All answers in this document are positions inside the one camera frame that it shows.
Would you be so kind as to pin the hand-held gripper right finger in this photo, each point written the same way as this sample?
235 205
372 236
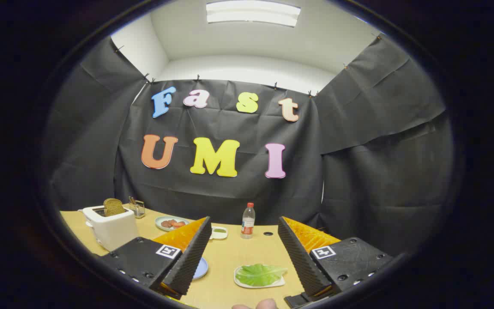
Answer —
300 262

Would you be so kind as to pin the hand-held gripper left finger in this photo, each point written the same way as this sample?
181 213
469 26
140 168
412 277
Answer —
189 262

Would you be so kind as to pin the green lettuce leaf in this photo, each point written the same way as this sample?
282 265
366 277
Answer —
260 274

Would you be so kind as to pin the brown toast bread slice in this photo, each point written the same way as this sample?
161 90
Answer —
113 207

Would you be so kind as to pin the light blue plate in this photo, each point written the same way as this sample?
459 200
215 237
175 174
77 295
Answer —
202 268

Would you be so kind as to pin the red meat slice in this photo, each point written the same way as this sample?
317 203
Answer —
179 224

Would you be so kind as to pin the white divided condiment dish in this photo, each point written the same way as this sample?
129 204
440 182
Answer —
220 233

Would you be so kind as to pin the brown meat patty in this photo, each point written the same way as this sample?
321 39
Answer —
167 223

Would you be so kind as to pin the pale green plate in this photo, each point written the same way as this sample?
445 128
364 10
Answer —
161 219

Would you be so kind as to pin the white square plate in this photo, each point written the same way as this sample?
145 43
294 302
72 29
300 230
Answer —
240 282

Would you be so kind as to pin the clear red-capped water bottle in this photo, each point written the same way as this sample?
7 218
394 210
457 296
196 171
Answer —
248 223

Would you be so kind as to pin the glass utensil holder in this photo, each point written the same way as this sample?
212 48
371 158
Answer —
137 209

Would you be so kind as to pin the white toaster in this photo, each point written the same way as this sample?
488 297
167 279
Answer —
112 229

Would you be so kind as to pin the ceiling light panel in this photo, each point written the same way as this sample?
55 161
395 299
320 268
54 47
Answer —
253 13

